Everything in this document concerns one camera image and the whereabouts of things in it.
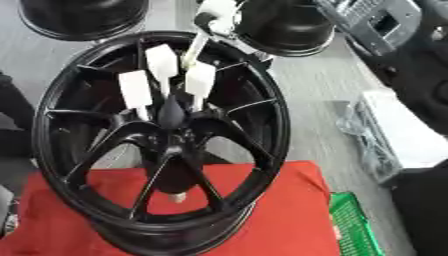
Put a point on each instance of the grey metal machine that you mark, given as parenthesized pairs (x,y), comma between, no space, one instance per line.
(373,23)

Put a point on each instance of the black spoked wheel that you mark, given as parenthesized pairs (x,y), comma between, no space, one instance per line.
(87,156)

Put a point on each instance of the green plastic crate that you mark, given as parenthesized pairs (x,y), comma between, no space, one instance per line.
(353,226)

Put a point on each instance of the black case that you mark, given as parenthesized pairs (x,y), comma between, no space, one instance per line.
(423,213)

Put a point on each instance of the black round wheel rim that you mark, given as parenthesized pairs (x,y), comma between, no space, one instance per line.
(81,16)
(286,26)

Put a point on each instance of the black machine housing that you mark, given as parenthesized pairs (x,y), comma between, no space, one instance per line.
(417,80)

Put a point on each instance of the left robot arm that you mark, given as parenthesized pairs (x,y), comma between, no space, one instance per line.
(7,213)

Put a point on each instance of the white pin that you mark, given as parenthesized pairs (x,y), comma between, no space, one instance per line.
(135,89)
(161,61)
(200,80)
(177,197)

